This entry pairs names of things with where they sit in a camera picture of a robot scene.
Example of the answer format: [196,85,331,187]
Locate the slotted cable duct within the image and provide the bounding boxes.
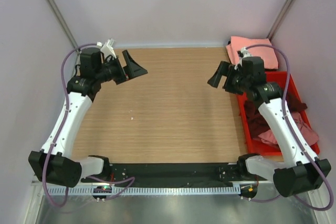
[43,186,241,196]

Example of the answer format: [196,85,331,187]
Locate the dusty pink t shirt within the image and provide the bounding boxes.
[254,112,320,147]

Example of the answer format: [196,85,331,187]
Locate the salmon pink t shirt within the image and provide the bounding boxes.
[226,36,279,70]

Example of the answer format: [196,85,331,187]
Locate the corner aluminium post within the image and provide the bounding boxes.
[267,0,296,41]
[45,0,78,48]

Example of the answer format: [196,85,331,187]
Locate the right corner aluminium post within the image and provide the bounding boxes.
[267,0,296,41]

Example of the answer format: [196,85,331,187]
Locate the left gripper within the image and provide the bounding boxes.
[95,50,147,85]

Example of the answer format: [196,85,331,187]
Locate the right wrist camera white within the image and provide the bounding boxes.
[234,47,252,70]

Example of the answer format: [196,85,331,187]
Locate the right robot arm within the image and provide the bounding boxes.
[207,57,331,197]

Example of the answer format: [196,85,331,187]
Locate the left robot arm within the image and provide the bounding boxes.
[28,45,148,188]

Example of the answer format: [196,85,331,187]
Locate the left corner aluminium post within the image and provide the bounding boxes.
[45,0,78,48]

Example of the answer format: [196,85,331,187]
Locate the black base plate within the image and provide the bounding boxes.
[95,163,265,188]

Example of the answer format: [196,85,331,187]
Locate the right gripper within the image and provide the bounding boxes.
[208,61,251,96]

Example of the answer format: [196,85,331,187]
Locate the dark maroon t shirt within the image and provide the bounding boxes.
[244,92,308,138]

